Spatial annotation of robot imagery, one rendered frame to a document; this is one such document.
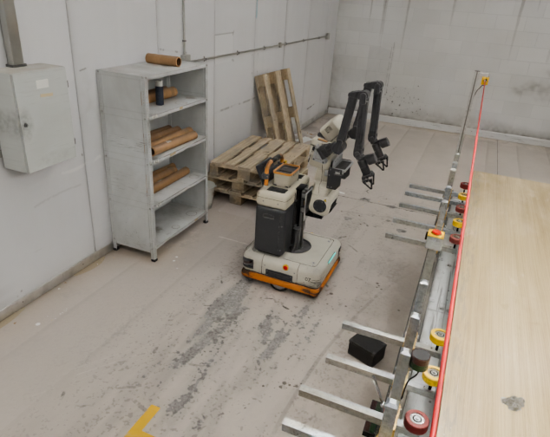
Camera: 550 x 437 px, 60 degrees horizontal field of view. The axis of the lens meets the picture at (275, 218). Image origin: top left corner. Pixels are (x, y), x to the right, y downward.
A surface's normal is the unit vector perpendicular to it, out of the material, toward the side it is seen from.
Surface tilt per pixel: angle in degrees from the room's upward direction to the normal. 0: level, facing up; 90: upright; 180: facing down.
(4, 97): 90
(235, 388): 0
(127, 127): 90
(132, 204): 90
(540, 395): 0
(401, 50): 90
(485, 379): 0
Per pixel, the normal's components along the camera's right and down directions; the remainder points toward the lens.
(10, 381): 0.06, -0.90
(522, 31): -0.39, 0.38
